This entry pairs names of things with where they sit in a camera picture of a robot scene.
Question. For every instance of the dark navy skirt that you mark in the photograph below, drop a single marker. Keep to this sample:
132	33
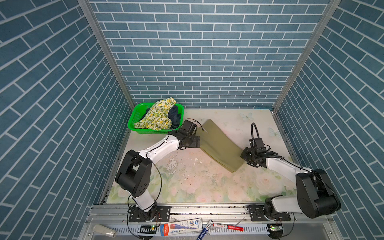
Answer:
175	117

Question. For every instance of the green plastic basket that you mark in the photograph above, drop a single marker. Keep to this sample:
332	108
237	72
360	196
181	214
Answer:
140	111

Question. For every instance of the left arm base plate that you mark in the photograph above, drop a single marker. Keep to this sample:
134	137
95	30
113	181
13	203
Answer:
155	214

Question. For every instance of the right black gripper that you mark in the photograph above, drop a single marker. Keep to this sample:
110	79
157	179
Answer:
243	155

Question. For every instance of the red blue toothpaste box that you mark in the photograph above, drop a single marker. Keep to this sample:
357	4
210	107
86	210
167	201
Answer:
181	227

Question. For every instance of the olive green skirt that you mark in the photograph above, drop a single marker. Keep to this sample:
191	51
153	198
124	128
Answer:
215	143

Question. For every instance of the yellow floral skirt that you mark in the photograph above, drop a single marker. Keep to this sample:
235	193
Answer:
157	116

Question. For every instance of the blue marker pen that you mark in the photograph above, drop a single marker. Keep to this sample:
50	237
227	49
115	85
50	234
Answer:
205	230

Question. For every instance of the red marker pen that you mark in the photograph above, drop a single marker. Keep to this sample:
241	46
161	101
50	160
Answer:
229	227

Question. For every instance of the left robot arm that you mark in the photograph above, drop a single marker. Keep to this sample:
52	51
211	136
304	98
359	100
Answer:
135	170

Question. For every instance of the aluminium rail frame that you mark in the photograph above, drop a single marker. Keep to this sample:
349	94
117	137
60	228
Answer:
300	227

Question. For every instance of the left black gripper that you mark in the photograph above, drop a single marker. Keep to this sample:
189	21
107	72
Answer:
196	141

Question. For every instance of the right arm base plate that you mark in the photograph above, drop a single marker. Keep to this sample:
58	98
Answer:
259	213

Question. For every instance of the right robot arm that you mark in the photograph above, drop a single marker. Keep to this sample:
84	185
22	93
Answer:
315	195

